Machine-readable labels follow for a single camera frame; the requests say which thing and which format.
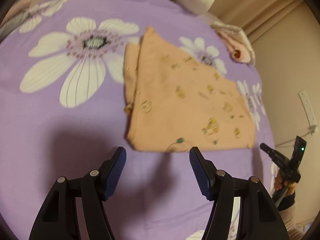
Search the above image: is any orange cartoon print shirt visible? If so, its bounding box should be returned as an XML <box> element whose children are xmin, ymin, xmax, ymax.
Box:
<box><xmin>124</xmin><ymin>27</ymin><xmax>256</xmax><ymax>152</ymax></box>

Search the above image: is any pink fuzzy right forearm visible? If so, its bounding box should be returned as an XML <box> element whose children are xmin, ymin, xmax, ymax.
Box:
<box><xmin>277</xmin><ymin>192</ymin><xmax>305</xmax><ymax>240</ymax></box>

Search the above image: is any person's right hand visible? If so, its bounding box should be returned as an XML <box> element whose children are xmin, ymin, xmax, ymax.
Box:
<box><xmin>274</xmin><ymin>171</ymin><xmax>297</xmax><ymax>197</ymax></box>

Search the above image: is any pink folded garment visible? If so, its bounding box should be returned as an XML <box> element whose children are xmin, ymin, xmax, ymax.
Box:
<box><xmin>219</xmin><ymin>31</ymin><xmax>252</xmax><ymax>64</ymax></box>

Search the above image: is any cream folded garment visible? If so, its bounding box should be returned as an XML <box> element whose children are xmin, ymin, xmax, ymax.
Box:
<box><xmin>210</xmin><ymin>21</ymin><xmax>255</xmax><ymax>66</ymax></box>

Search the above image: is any beige curtain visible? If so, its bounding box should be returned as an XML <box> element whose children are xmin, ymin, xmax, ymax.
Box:
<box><xmin>209</xmin><ymin>0</ymin><xmax>303</xmax><ymax>42</ymax></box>

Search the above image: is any white power cable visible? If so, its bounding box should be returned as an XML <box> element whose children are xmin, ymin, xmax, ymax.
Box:
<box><xmin>274</xmin><ymin>126</ymin><xmax>317</xmax><ymax>148</ymax></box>

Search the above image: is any white wall socket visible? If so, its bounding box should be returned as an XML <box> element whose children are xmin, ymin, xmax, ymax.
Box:
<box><xmin>298</xmin><ymin>90</ymin><xmax>317</xmax><ymax>128</ymax></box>

